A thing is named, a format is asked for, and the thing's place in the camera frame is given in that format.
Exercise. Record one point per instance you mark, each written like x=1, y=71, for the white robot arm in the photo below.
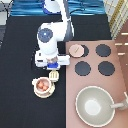
x=49, y=34

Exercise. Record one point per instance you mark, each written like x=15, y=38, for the black table mat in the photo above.
x=19, y=106

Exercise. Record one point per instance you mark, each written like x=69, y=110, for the pink stove board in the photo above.
x=113, y=84

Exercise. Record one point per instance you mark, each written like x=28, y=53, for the white and blue gripper body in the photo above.
x=54, y=63

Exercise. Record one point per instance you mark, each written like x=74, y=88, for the black burner front left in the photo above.
x=82, y=68

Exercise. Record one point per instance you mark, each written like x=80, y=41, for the black burner back right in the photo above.
x=103, y=50

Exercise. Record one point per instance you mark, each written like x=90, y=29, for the pink pot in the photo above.
x=41, y=80

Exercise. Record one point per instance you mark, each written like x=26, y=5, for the cream round plate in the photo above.
x=43, y=90

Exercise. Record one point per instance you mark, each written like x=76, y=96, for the black burner front right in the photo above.
x=106, y=68

